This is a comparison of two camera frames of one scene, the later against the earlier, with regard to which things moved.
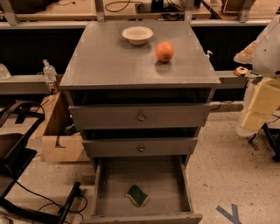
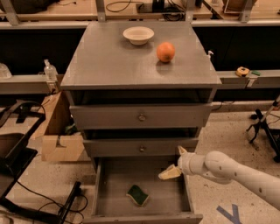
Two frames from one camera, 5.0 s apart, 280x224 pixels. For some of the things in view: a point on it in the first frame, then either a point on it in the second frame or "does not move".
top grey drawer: [140, 115] does not move
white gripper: [268, 55] -> [185, 164]
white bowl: [137, 35] does not move
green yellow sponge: [138, 196] does not move
